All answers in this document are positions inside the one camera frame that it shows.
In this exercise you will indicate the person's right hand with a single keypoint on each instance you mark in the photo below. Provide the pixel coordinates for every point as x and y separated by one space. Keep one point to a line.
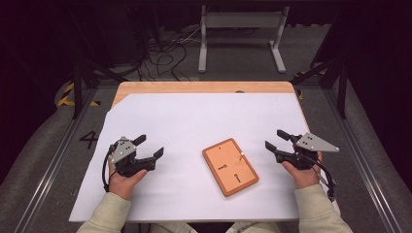
304 178

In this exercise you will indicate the person's left hand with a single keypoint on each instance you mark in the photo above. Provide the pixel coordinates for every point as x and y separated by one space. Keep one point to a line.
121 186

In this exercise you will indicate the grey metal stand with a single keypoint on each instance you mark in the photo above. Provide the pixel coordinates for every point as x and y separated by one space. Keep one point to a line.
243 21

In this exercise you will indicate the yellow black hazard tape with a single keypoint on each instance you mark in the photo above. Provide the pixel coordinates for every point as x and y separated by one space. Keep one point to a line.
66 97

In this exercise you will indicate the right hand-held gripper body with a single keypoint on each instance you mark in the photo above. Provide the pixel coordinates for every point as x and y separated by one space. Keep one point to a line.
307 146

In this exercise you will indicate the aluminium floor rail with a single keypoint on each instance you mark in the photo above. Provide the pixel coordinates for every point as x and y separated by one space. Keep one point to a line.
362 161
55 161

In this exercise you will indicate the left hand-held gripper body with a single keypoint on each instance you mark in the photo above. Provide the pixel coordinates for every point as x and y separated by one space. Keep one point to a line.
124 154

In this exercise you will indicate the black metal stand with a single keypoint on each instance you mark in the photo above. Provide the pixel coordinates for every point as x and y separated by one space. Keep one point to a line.
341 87
77 84

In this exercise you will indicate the wooden picture frame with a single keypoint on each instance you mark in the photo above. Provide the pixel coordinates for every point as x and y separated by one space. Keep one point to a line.
230 167

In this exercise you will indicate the wooden table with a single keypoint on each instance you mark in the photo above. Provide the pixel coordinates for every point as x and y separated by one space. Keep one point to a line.
200 87

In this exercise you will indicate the white paper sheet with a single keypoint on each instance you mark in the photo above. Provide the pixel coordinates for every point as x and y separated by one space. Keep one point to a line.
194 123

